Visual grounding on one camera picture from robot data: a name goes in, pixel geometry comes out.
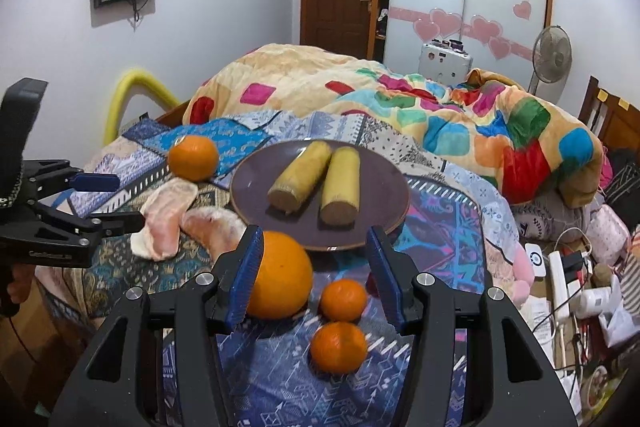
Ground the white box appliance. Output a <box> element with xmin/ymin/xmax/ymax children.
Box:
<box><xmin>419</xmin><ymin>38</ymin><xmax>473</xmax><ymax>85</ymax></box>

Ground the patterned patchwork blanket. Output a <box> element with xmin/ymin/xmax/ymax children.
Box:
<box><xmin>35</xmin><ymin>109</ymin><xmax>521</xmax><ymax>427</ymax></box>

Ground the pink quilted bag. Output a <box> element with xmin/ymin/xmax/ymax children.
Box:
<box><xmin>590</xmin><ymin>204</ymin><xmax>631</xmax><ymax>253</ymax></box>

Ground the person's left hand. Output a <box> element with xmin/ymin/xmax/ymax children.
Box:
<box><xmin>7</xmin><ymin>264</ymin><xmax>38</xmax><ymax>305</ymax></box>

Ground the banana piece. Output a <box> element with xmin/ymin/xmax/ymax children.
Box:
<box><xmin>267</xmin><ymin>142</ymin><xmax>333</xmax><ymax>214</ymax></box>
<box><xmin>319</xmin><ymin>147</ymin><xmax>362</xmax><ymax>225</ymax></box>

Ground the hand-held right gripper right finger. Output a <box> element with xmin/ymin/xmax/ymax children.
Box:
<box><xmin>365</xmin><ymin>225</ymin><xmax>583</xmax><ymax>427</ymax></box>

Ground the black bag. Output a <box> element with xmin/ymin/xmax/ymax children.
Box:
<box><xmin>605</xmin><ymin>149</ymin><xmax>640</xmax><ymax>228</ymax></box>

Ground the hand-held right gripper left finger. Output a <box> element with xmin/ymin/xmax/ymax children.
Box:
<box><xmin>50</xmin><ymin>224</ymin><xmax>266</xmax><ymax>427</ymax></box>

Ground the grey pillow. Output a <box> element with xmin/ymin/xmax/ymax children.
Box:
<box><xmin>510</xmin><ymin>197</ymin><xmax>596</xmax><ymax>253</ymax></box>

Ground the white power strip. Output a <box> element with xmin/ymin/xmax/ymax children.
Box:
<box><xmin>547</xmin><ymin>252</ymin><xmax>573</xmax><ymax>323</ymax></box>

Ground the pink plush toy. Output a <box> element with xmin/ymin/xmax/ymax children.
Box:
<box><xmin>510</xmin><ymin>252</ymin><xmax>532</xmax><ymax>304</ymax></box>

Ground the small bowl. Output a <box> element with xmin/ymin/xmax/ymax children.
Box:
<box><xmin>587</xmin><ymin>367</ymin><xmax>612</xmax><ymax>413</ymax></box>

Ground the black monitor cable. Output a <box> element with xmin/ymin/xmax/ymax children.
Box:
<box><xmin>127</xmin><ymin>0</ymin><xmax>148</xmax><ymax>30</ymax></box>

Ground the yellow foam tube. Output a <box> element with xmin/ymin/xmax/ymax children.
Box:
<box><xmin>102</xmin><ymin>68</ymin><xmax>183</xmax><ymax>145</ymax></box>

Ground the peeled pomelo segment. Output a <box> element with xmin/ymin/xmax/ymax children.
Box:
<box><xmin>131</xmin><ymin>179</ymin><xmax>199</xmax><ymax>260</ymax></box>
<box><xmin>181</xmin><ymin>207</ymin><xmax>248</xmax><ymax>268</ymax></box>

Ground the colourful checked quilt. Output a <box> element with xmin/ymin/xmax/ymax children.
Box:
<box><xmin>182</xmin><ymin>43</ymin><xmax>603</xmax><ymax>208</ymax></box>

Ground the wooden bed headboard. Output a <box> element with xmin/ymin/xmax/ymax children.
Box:
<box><xmin>577</xmin><ymin>76</ymin><xmax>640</xmax><ymax>158</ymax></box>

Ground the large orange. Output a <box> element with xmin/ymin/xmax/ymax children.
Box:
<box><xmin>246</xmin><ymin>230</ymin><xmax>314</xmax><ymax>320</ymax></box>

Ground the small mandarin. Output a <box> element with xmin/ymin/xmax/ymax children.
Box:
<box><xmin>319</xmin><ymin>279</ymin><xmax>369</xmax><ymax>323</ymax></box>
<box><xmin>310</xmin><ymin>321</ymin><xmax>368</xmax><ymax>375</ymax></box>

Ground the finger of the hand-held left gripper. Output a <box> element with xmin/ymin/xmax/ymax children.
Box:
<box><xmin>30</xmin><ymin>202</ymin><xmax>147</xmax><ymax>254</ymax></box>
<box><xmin>22</xmin><ymin>158</ymin><xmax>122</xmax><ymax>204</ymax></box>

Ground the medium orange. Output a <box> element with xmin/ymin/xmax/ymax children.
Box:
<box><xmin>167</xmin><ymin>134</ymin><xmax>220</xmax><ymax>182</ymax></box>

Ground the dark round plate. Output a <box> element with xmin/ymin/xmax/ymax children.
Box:
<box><xmin>229</xmin><ymin>139</ymin><xmax>411</xmax><ymax>253</ymax></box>

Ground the standing electric fan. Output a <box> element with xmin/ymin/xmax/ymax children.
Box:
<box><xmin>527</xmin><ymin>25</ymin><xmax>573</xmax><ymax>95</ymax></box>

